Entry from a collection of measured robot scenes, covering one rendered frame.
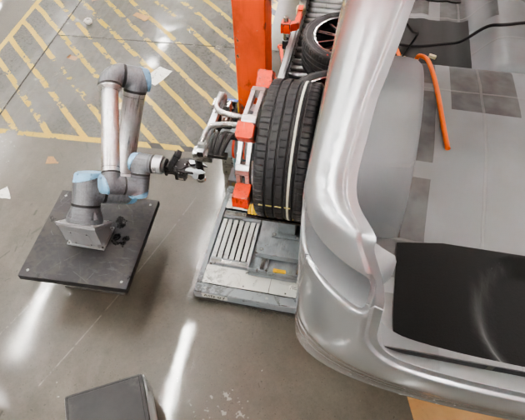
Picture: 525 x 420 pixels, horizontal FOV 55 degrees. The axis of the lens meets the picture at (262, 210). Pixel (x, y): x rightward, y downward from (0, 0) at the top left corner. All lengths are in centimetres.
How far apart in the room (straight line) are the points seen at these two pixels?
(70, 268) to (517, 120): 230
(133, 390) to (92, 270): 73
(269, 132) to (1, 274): 196
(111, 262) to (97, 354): 50
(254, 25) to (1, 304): 209
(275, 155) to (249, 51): 70
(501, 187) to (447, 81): 65
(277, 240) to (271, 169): 81
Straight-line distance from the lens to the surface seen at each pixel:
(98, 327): 298
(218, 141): 221
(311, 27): 391
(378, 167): 191
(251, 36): 256
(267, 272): 281
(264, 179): 213
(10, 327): 318
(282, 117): 213
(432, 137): 230
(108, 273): 277
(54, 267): 289
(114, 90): 260
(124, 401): 241
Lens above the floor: 255
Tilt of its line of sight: 52 degrees down
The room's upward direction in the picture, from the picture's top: 2 degrees counter-clockwise
